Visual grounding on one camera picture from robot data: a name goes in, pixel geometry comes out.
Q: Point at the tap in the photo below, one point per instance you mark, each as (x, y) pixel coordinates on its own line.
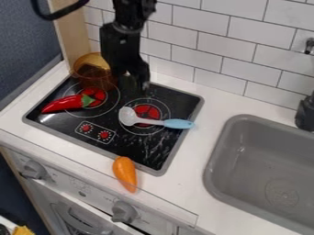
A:
(306, 113)

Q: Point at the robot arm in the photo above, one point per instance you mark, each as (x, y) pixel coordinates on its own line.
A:
(122, 33)

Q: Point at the yellow toy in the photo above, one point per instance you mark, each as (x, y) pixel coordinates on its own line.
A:
(22, 231)

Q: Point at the toy stove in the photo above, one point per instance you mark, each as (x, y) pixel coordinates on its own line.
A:
(102, 137)

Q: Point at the red toy pepper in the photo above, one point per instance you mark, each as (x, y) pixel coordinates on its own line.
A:
(65, 104)

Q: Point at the toy sink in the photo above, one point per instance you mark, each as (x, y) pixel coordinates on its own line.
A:
(261, 174)

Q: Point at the orange toy carrot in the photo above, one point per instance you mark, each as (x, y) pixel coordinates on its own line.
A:
(124, 173)

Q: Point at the orange clear plastic pot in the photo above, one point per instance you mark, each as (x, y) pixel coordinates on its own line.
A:
(92, 73)

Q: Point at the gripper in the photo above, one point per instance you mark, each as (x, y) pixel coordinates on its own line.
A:
(129, 64)

